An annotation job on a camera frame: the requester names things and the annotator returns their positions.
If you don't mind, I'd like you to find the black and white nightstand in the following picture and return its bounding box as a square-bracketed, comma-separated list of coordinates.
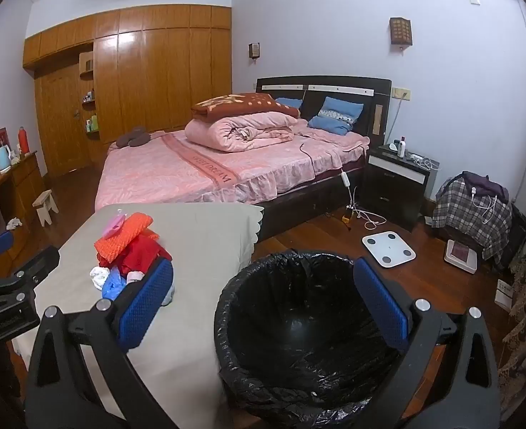
[362, 144, 440, 232]

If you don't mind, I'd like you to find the black lined waste bin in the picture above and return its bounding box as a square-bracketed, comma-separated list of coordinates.
[213, 250, 420, 423]

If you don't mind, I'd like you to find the white paper box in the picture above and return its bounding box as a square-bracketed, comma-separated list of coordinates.
[494, 279, 516, 310]

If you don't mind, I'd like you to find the brown folded blanket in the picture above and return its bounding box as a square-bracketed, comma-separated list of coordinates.
[190, 93, 300, 122]

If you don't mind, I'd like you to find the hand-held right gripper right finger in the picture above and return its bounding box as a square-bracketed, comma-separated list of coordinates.
[353, 257, 501, 429]

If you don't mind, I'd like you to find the dark wooden bed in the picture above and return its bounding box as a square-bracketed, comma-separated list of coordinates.
[95, 76, 393, 240]

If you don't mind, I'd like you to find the small wooden stool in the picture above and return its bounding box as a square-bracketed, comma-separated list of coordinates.
[33, 190, 59, 227]

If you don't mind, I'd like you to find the white scale with red centre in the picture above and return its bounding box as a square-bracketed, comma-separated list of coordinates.
[444, 239, 479, 273]

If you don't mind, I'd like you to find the blue plastic bag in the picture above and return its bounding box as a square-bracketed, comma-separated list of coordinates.
[102, 270, 132, 301]

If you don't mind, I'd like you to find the wooden dresser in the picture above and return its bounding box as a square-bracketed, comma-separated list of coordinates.
[0, 152, 46, 287]

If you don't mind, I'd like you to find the wooden wardrobe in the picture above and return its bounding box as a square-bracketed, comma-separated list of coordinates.
[23, 4, 233, 175]

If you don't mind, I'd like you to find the large blue pillow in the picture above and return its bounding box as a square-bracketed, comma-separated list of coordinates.
[308, 97, 364, 135]

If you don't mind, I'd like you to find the orange foam net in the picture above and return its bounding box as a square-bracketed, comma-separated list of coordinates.
[94, 213, 155, 265]

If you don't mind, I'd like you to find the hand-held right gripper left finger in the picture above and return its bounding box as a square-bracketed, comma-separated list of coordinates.
[24, 257, 176, 429]

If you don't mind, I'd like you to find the pink folded quilt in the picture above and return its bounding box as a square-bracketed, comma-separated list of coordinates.
[185, 113, 299, 152]

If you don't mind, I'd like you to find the red plastic bag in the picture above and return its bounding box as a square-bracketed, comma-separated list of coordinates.
[122, 235, 173, 278]

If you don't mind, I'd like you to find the pink plastic piece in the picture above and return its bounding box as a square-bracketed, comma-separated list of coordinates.
[103, 209, 127, 238]

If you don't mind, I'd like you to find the beige tablecloth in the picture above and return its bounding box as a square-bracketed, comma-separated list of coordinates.
[11, 203, 266, 429]

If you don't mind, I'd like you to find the white charging cable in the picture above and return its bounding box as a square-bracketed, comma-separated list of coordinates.
[471, 188, 501, 224]

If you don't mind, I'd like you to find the white tissue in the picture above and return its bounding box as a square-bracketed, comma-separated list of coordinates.
[89, 266, 112, 291]

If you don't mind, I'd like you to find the plaid cloth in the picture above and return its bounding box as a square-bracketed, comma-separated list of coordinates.
[433, 174, 514, 257]

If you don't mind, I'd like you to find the pink bed sheet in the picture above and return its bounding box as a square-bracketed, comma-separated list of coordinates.
[95, 125, 371, 211]

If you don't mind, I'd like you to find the white floor cable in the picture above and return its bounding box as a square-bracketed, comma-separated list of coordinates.
[350, 185, 387, 228]

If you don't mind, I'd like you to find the purple garment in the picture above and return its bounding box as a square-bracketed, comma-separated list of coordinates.
[462, 171, 510, 204]

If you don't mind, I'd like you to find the white charger with cables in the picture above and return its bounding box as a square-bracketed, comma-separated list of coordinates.
[406, 153, 440, 171]

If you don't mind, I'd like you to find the white bathroom scale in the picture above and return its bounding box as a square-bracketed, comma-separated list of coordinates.
[362, 231, 418, 269]

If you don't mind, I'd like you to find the wooden door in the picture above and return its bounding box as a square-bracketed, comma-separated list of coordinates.
[35, 65, 91, 177]

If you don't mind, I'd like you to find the large lattice wall lamp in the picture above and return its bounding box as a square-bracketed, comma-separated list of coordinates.
[389, 16, 413, 48]

